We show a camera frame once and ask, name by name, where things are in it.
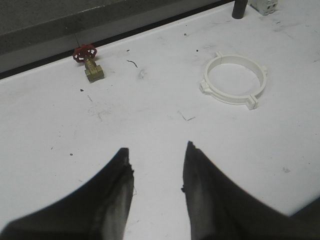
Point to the white circuit breaker red switch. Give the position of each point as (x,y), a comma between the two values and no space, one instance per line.
(264,7)

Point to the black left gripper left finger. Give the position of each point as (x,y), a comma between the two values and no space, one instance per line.
(98,210)

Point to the dark brown cylindrical coupling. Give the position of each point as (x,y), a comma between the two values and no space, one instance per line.
(239,9)

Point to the white half-ring pipe clamp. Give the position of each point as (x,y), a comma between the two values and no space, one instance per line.
(229,79)

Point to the brass valve red handwheel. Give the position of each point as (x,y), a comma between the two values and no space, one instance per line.
(86,54)

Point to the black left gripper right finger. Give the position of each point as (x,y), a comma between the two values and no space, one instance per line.
(219,209)

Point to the grey stone counter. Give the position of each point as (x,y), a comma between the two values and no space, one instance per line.
(33,30)

